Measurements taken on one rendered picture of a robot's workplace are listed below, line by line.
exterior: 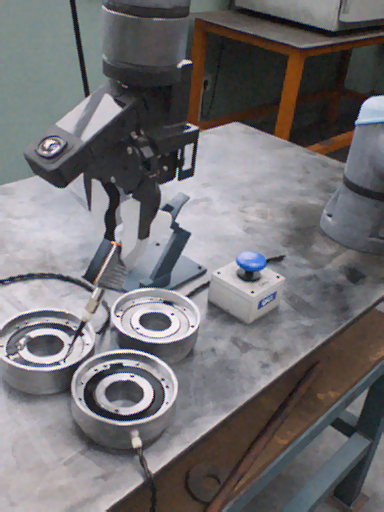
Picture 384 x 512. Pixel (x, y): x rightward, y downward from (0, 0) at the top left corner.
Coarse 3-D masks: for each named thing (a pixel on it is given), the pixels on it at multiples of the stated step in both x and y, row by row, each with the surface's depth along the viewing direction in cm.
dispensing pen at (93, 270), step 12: (108, 240) 64; (96, 252) 64; (108, 252) 63; (96, 264) 63; (84, 276) 64; (96, 276) 63; (96, 288) 64; (96, 300) 64; (84, 312) 65; (84, 324) 65
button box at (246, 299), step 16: (224, 272) 81; (240, 272) 81; (256, 272) 81; (272, 272) 83; (224, 288) 80; (240, 288) 78; (256, 288) 79; (272, 288) 80; (224, 304) 81; (240, 304) 79; (256, 304) 79; (272, 304) 82; (240, 320) 80
